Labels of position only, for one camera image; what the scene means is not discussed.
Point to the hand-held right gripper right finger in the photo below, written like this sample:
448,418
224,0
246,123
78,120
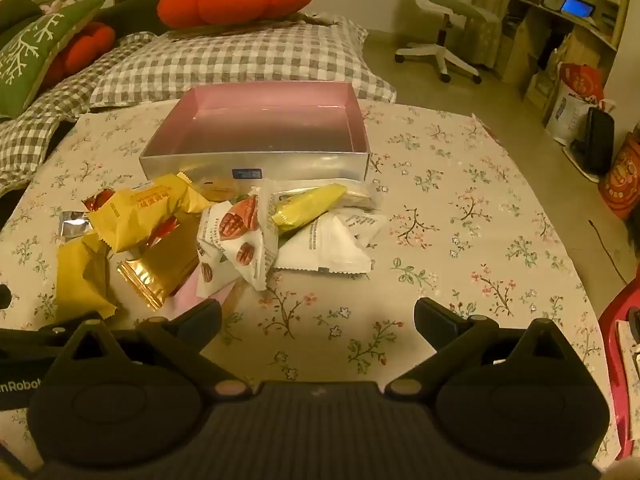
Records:
435,317

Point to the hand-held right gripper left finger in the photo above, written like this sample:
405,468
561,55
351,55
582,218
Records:
202,317

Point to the pink snack packet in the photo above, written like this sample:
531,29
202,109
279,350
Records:
195,292

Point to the white nut-print snack packet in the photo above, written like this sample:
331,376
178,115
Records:
212,275
240,235

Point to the gold foil snack packet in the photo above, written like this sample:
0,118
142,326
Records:
155,267

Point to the plain yellow snack packet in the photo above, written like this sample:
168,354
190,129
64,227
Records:
82,280

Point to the plain white snack packet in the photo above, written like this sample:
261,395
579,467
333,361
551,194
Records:
362,225
325,255

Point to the yellow red-print snack packet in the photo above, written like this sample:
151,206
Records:
145,205

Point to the tan cookie snack packet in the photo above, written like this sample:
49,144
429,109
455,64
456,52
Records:
220,189

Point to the beige snack packet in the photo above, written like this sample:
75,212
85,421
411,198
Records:
360,196

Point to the silver foil snack packet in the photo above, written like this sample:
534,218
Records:
75,223

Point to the yellow-green snack packet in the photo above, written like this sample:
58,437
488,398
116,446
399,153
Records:
307,206

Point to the red foil snack packet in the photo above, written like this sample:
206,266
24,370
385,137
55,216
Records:
97,201

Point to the pink and silver cardboard box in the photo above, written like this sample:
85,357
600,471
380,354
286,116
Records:
260,125

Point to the orange-red printed bag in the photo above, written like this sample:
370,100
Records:
622,180

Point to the black upright device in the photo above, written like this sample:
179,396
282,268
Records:
597,142

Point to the red and white bag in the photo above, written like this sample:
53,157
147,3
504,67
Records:
572,105

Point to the grey checked blanket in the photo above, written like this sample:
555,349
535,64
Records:
60,105

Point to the grey checked pillow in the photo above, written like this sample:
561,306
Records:
250,60

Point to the small orange pumpkin pillow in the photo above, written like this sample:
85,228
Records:
82,50

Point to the white office chair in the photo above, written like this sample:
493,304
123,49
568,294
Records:
450,20

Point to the wooden desk with shelves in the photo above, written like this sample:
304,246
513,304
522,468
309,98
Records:
550,35

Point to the green pillow with white branches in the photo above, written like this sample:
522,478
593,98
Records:
30,55

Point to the tablet with blue screen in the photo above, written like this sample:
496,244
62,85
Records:
577,6

